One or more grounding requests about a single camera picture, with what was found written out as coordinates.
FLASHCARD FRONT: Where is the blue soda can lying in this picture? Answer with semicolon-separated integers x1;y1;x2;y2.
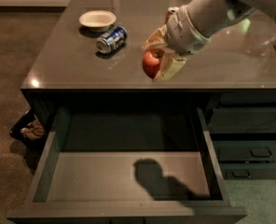
96;26;128;54

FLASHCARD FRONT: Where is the black bin with trash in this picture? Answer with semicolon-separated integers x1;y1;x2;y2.
9;109;47;148

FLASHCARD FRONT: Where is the red apple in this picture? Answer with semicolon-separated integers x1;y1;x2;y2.
142;49;163;78

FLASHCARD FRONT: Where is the white paper bowl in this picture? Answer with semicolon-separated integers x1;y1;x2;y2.
78;10;117;33

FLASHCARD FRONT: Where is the grey counter cabinet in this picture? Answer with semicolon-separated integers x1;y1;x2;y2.
21;0;276;124

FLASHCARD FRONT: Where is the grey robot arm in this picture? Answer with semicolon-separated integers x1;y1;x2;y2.
142;0;276;81

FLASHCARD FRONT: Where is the open grey top drawer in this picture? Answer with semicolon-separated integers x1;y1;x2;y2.
7;106;246;224

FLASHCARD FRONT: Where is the gold upright soda can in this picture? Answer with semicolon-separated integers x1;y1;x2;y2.
165;7;179;23

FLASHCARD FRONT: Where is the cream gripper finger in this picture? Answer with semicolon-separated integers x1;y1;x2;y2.
153;53;186;82
141;25;173;53

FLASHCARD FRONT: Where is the closed lower side drawer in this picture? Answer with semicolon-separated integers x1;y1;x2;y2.
220;163;276;179

